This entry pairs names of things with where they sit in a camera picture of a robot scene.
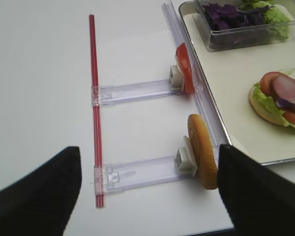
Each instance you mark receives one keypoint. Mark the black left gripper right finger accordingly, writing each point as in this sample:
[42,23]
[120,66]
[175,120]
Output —
[259,201]

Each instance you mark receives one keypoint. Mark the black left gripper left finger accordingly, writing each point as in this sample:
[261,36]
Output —
[41,203]

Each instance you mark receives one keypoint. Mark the shredded purple cabbage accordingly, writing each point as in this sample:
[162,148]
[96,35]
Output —
[228,16]

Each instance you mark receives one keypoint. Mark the lettuce leaf on bun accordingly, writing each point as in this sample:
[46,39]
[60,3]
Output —
[266,103]

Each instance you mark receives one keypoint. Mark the upper tomato slice on bun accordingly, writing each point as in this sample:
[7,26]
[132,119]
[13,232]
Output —
[266,83]

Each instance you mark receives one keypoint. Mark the clear tomato holder track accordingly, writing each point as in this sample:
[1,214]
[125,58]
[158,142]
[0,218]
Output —
[107,95]

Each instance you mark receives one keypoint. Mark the white tomato pusher block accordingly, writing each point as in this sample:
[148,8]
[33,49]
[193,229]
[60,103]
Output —
[176,76]

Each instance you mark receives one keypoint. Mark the red tomato slice upright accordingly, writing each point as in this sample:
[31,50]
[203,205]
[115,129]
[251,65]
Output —
[184,62]

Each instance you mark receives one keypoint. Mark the green lettuce in container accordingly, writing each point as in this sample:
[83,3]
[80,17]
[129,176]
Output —
[270,15]

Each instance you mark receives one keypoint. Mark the left red plastic rod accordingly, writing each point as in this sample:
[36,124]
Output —
[95,85]

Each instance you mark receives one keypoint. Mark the clear bun holder track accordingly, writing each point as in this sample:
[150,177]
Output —
[115,178]

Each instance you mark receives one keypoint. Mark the white bun pusher block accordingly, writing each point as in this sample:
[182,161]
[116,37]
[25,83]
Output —
[185,161]

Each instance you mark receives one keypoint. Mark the bun base on tray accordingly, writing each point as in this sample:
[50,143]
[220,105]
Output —
[260,108]

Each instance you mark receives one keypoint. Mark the pink ham slice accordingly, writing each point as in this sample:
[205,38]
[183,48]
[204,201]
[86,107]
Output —
[285,88]

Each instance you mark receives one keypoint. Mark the cream metal tray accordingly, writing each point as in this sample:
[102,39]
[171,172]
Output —
[230,75]

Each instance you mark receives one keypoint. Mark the onion slice on tray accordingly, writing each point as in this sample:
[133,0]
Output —
[287,71]

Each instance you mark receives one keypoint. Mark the clear plastic salad container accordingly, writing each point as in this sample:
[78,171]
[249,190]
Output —
[241,37]

